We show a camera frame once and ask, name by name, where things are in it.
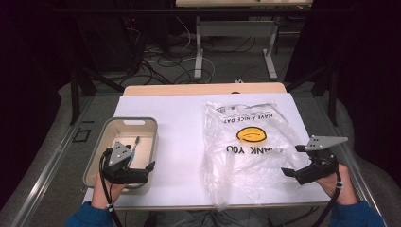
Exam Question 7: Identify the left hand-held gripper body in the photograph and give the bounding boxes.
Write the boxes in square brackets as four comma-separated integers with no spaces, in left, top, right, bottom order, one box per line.
[101,141,149,185]

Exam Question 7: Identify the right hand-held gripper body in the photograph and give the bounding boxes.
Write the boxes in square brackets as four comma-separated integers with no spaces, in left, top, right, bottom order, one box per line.
[295,135,349,185]

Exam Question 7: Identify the blue toothbrush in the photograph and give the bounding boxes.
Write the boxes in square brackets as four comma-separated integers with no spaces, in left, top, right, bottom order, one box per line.
[128,135,141,166]

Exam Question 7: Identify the beige plastic bin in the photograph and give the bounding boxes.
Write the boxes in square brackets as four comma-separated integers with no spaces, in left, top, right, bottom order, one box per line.
[82,116,159,196]

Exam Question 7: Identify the clear plastic bag yellow smiley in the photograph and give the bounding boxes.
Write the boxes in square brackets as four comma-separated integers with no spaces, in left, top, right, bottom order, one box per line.
[202,100,312,212]

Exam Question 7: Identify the person's right hand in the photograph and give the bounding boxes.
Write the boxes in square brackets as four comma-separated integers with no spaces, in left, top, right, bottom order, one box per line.
[315,164,359,206]

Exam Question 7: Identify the person's left hand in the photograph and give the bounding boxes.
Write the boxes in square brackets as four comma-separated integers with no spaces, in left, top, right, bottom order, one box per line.
[91,171,127,210]

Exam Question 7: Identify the white table mat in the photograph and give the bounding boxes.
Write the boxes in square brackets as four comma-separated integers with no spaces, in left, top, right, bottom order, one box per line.
[82,92,331,210]

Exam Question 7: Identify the black metal stand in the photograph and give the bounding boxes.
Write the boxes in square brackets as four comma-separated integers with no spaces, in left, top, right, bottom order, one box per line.
[285,61,340,127]
[69,60,125,126]

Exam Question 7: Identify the person's legs grey trousers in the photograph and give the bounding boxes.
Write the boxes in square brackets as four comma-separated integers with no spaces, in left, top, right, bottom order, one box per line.
[144,209,276,227]

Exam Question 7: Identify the dark equipment case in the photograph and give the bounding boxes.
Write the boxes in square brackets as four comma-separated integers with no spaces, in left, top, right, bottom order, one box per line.
[118,14,145,75]

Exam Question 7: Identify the white-legged desk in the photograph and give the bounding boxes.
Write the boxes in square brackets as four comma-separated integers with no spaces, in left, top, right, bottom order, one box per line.
[174,0,314,81]

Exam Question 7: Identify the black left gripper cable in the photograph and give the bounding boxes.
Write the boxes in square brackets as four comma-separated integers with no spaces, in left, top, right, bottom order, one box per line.
[98,147,124,227]

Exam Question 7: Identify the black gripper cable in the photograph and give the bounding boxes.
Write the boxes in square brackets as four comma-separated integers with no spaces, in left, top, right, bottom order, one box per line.
[314,162,343,227]
[98,147,124,227]

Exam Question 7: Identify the silver floor rail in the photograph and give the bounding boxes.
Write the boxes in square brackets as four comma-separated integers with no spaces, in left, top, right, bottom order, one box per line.
[314,94,390,227]
[11,96,96,227]

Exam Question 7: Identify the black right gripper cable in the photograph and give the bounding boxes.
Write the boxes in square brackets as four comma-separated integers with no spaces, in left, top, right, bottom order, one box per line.
[314,162,343,227]

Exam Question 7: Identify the tangle of black floor cables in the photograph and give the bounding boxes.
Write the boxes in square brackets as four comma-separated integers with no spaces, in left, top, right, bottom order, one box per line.
[121,34,256,86]

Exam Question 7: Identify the white floor cable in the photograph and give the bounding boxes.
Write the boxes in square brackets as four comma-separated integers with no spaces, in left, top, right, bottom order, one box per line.
[148,16,216,84]

